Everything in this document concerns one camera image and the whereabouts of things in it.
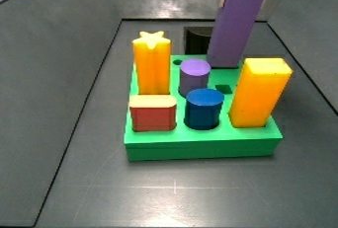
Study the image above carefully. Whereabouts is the purple arch block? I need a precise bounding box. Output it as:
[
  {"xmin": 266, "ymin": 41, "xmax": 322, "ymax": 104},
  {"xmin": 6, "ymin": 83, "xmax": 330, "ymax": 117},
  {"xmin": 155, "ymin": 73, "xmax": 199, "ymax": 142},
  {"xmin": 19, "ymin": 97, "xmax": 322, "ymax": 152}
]
[{"xmin": 207, "ymin": 0, "xmax": 263, "ymax": 68}]

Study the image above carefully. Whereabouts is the black arch fixture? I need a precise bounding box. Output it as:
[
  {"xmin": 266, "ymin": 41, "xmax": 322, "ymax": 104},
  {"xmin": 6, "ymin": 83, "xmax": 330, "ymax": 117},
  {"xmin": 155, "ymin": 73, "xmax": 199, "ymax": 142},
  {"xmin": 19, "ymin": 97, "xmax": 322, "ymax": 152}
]
[{"xmin": 183, "ymin": 27, "xmax": 213, "ymax": 54}]

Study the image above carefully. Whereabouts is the orange rectangular block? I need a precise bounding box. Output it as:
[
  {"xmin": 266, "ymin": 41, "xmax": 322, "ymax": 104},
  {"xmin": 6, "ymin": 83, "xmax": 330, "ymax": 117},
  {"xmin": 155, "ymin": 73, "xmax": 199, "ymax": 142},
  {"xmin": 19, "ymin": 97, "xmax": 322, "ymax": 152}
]
[{"xmin": 229, "ymin": 58, "xmax": 293, "ymax": 127}]

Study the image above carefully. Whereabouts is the orange star block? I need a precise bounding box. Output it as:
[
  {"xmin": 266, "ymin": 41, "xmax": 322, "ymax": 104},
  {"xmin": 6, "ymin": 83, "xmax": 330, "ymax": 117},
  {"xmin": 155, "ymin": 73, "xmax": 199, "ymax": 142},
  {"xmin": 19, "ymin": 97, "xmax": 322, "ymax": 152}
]
[{"xmin": 133, "ymin": 31, "xmax": 171, "ymax": 95}]

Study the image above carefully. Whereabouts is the purple cylinder block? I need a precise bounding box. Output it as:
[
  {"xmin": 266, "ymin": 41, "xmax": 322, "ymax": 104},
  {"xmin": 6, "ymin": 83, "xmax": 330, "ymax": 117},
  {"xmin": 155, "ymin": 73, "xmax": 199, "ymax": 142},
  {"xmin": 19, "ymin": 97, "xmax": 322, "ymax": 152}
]
[{"xmin": 178, "ymin": 58, "xmax": 211, "ymax": 97}]

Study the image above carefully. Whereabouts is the blue cylinder block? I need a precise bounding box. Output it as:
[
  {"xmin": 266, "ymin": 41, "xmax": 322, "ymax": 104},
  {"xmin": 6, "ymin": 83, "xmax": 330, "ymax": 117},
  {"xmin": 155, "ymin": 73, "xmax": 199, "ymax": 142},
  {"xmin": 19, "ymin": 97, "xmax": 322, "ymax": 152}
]
[{"xmin": 183, "ymin": 88, "xmax": 225, "ymax": 130}]

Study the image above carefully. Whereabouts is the red rounded square block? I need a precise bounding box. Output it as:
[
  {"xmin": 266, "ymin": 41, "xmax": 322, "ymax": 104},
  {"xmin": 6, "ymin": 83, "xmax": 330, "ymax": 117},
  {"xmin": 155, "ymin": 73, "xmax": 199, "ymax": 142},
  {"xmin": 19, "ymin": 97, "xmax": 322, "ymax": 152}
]
[{"xmin": 129, "ymin": 95, "xmax": 177, "ymax": 132}]

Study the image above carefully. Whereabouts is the green shape sorter base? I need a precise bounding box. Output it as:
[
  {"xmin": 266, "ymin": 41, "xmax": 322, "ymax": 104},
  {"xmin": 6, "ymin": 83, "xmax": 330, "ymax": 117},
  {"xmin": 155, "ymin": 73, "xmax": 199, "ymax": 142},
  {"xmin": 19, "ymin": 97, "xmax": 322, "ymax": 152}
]
[{"xmin": 124, "ymin": 55, "xmax": 282, "ymax": 161}]

